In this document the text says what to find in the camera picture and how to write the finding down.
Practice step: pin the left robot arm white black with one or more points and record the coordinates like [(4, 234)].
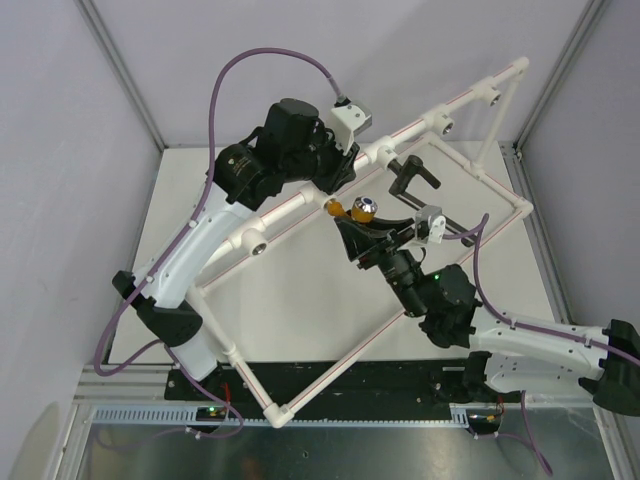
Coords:
[(292, 145)]

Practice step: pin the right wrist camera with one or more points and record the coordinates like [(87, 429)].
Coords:
[(429, 225)]

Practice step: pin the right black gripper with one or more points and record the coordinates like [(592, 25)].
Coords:
[(359, 240)]

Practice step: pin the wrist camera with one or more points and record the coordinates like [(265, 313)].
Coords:
[(429, 225), (347, 121)]

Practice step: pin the aluminium frame rail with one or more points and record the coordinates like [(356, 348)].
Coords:
[(145, 384)]

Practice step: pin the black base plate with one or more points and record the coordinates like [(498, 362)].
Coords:
[(366, 391)]

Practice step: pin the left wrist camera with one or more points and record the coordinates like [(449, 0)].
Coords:
[(347, 121)]

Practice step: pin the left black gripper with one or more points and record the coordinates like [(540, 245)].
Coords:
[(344, 169)]

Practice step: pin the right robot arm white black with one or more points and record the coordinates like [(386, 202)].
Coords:
[(453, 310)]

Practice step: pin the white PVC pipe frame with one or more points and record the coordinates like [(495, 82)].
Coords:
[(429, 126)]

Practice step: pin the white slotted cable duct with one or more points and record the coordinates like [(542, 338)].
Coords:
[(275, 416)]

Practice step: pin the gold faucet with chrome knob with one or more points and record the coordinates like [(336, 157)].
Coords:
[(362, 211)]

